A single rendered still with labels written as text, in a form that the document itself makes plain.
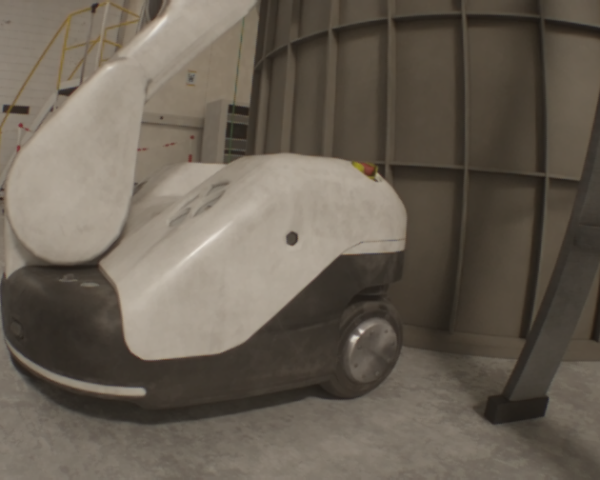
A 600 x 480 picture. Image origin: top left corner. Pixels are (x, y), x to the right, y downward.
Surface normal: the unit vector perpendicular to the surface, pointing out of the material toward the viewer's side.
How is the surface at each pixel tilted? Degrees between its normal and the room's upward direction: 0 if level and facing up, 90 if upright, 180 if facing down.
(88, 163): 90
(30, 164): 87
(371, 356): 90
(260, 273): 90
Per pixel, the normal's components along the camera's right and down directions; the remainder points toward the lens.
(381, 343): 0.57, 0.10
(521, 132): -0.37, 0.05
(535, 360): 0.09, 0.14
